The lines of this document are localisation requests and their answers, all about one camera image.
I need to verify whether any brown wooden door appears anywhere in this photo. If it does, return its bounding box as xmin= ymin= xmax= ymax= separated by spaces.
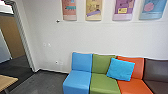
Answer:
xmin=0 ymin=14 xmax=26 ymax=61

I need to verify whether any blue sofa seat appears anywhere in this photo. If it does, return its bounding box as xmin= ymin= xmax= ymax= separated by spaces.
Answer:
xmin=62 ymin=51 xmax=94 ymax=94

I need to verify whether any green sofa seat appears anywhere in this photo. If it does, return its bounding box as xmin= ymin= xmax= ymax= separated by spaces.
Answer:
xmin=89 ymin=53 xmax=123 ymax=94

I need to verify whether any blue cushion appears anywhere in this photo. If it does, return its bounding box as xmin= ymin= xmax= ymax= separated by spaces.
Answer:
xmin=106 ymin=57 xmax=136 ymax=82

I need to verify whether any orange sofa seat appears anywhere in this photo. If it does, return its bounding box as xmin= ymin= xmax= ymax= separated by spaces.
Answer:
xmin=116 ymin=55 xmax=154 ymax=94

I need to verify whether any brown sofa seat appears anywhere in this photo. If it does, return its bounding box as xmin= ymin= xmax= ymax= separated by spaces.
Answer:
xmin=143 ymin=58 xmax=168 ymax=94

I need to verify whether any wooden desk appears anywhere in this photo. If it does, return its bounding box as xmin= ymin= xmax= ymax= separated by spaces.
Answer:
xmin=0 ymin=74 xmax=19 ymax=93

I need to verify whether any white wall outlet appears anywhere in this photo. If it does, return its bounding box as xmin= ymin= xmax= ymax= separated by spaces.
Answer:
xmin=54 ymin=60 xmax=63 ymax=66

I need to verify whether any white light switch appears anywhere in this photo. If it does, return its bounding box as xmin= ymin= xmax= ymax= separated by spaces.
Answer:
xmin=43 ymin=42 xmax=52 ymax=48

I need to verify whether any yellow wall poster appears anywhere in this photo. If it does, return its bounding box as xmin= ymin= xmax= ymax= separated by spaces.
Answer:
xmin=85 ymin=0 xmax=103 ymax=22

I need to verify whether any pink wall poster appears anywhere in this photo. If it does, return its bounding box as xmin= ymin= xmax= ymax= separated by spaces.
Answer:
xmin=61 ymin=0 xmax=78 ymax=22

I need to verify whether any purple wall poster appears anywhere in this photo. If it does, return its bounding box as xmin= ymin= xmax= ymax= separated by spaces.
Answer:
xmin=112 ymin=0 xmax=136 ymax=22

